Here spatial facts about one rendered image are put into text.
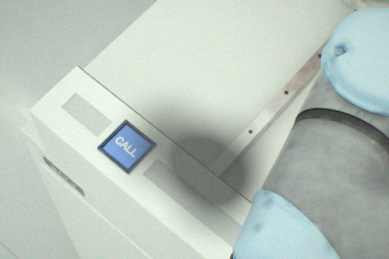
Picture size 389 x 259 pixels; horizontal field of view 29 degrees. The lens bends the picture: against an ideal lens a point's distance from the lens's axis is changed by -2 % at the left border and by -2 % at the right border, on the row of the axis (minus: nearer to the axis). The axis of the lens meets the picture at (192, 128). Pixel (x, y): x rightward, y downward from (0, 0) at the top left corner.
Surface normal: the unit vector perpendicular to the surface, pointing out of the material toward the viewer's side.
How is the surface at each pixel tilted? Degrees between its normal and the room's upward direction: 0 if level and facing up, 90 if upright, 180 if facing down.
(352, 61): 1
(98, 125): 0
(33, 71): 0
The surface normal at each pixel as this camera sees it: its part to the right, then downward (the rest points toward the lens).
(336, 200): 0.02, -0.37
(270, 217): -0.55, -0.57
